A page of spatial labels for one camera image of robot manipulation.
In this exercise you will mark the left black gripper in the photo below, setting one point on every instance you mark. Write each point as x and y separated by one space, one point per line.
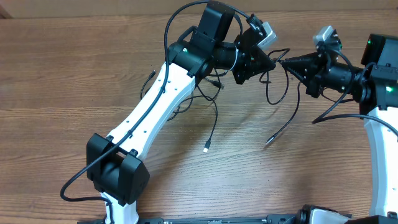
251 65

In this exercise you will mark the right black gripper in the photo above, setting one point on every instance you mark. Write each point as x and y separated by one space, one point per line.
304 68

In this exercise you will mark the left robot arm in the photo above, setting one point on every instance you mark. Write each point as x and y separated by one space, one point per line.
116 162

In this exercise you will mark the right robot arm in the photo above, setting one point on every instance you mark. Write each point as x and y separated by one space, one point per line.
374 88

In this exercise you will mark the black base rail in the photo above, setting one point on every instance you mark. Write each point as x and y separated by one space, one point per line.
270 219

